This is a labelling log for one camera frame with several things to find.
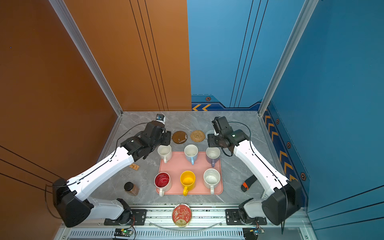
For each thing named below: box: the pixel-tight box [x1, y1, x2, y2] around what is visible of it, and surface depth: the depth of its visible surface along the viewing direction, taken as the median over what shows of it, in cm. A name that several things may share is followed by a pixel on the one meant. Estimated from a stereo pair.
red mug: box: [154, 171, 171, 197], surface depth 81 cm
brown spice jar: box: [124, 181, 140, 197], surface depth 76 cm
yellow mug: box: [180, 170, 196, 197], surface depth 79 cm
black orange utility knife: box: [241, 174, 258, 192], surface depth 85 cm
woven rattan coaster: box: [190, 130, 206, 143], surface depth 107 cm
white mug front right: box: [203, 168, 221, 195], surface depth 81 cm
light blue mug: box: [184, 144, 199, 165], surface depth 89 cm
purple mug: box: [205, 147, 221, 168], surface depth 89 cm
